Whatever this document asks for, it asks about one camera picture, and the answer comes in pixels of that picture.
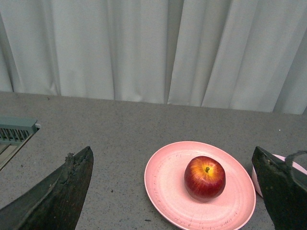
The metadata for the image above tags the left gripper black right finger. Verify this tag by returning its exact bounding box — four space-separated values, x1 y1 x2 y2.
252 146 307 230

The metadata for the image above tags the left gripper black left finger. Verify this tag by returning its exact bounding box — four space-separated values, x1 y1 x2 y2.
0 147 94 230

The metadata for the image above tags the red yellow apple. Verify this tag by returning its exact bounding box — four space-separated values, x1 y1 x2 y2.
184 156 226 202

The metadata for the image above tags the pink bowl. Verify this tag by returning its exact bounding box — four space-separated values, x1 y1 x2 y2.
251 154 307 197

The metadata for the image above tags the pink plate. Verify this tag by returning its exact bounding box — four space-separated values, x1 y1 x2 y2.
144 141 256 230

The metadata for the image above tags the grey slotted rack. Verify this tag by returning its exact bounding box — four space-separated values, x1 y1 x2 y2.
0 115 41 170

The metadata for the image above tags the white curtain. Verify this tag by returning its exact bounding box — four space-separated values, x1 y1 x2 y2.
0 0 307 115

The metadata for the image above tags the dark cord loop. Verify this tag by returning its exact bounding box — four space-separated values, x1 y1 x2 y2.
284 150 307 183

